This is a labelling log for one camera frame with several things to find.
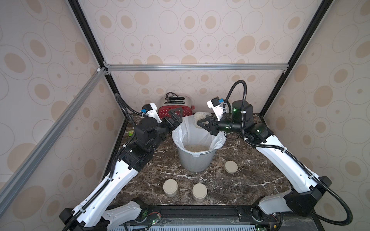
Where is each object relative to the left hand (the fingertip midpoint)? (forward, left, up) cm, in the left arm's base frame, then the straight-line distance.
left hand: (183, 112), depth 60 cm
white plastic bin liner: (+11, -5, -37) cm, 39 cm away
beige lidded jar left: (-19, +7, -38) cm, 43 cm away
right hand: (+1, -9, -6) cm, 11 cm away
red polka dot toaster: (+38, +12, -28) cm, 49 cm away
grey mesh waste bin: (-8, -7, -33) cm, 35 cm away
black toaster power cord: (+45, +11, -27) cm, 54 cm away
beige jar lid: (-5, -30, -43) cm, 53 cm away
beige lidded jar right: (-21, -9, -37) cm, 44 cm away
